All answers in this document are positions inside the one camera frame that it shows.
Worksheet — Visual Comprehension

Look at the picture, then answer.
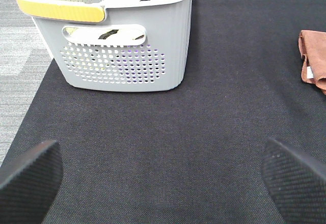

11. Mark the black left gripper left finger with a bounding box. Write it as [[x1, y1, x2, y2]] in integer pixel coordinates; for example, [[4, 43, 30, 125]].
[[1, 140, 63, 223]]

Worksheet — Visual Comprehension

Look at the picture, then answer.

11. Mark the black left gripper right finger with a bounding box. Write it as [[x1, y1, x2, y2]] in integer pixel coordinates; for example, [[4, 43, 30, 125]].
[[261, 138, 325, 223]]

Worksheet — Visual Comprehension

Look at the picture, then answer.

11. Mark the brown towel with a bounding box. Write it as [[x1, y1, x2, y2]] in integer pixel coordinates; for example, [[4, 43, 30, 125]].
[[298, 30, 325, 95]]

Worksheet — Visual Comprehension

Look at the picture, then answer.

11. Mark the black fabric table mat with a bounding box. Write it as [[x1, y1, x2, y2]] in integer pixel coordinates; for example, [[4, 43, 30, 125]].
[[4, 0, 325, 223]]

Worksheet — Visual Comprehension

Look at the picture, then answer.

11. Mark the grey perforated plastic basket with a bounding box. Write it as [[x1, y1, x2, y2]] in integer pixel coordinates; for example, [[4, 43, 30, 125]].
[[31, 0, 192, 92]]

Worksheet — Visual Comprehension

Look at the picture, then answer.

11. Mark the yellow basket handle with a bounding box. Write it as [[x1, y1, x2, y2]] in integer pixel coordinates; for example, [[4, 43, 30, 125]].
[[16, 0, 105, 23]]

